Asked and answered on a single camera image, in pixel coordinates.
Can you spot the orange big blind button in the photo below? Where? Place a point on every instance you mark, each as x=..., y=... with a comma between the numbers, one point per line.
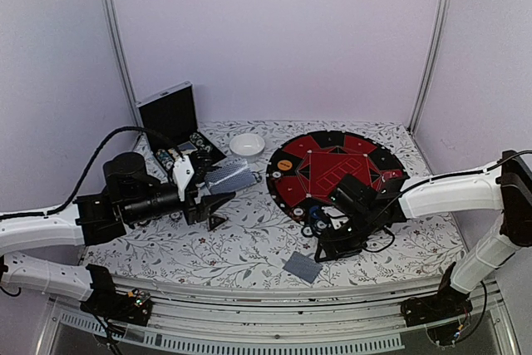
x=285, y=165

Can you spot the long poker chip row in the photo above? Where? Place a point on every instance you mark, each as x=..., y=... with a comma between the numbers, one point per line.
x=165, y=159

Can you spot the triangular all in marker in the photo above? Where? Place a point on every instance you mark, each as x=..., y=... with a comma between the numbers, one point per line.
x=216, y=221

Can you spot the blue small blind button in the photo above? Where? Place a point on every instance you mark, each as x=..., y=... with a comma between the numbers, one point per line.
x=315, y=212

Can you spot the red chips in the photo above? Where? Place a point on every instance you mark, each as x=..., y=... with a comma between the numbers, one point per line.
x=298, y=213

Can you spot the white ceramic bowl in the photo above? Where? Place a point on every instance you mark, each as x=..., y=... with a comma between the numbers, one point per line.
x=248, y=146

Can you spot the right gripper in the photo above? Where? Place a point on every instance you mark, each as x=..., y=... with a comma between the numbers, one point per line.
x=333, y=247

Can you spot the blue card deck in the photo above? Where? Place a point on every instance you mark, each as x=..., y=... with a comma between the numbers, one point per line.
x=233, y=176

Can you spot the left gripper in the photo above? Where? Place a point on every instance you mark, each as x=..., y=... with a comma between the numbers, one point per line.
x=208, y=204

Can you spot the short poker chip row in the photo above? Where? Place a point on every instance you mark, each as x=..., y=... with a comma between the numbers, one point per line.
x=197, y=139

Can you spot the aluminium frame post left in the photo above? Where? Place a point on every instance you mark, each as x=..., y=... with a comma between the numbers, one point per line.
x=120, y=56

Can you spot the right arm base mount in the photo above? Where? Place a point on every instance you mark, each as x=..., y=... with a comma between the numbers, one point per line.
x=436, y=307

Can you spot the dealt cards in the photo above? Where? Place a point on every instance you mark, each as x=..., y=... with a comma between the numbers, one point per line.
x=303, y=266

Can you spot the boxed playing card deck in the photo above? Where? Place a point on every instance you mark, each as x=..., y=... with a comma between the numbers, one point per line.
x=186, y=148

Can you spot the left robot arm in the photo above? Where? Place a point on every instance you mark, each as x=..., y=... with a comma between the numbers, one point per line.
x=57, y=226

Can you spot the floral tablecloth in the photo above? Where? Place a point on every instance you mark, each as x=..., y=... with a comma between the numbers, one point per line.
x=251, y=248

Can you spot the green twenty poker chip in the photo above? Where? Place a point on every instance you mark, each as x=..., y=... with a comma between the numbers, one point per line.
x=207, y=149

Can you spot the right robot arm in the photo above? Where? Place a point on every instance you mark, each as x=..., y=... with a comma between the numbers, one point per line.
x=504, y=185

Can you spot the round red black poker mat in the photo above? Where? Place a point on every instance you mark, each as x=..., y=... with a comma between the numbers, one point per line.
x=320, y=160

